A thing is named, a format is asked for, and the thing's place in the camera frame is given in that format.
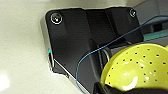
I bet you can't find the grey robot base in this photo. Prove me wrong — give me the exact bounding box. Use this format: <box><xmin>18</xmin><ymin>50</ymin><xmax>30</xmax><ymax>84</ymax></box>
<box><xmin>39</xmin><ymin>6</ymin><xmax>148</xmax><ymax>94</ymax></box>

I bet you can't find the yellow plastic bowl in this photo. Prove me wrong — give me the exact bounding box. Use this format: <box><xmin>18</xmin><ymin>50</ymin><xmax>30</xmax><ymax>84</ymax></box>
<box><xmin>99</xmin><ymin>44</ymin><xmax>168</xmax><ymax>93</ymax></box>

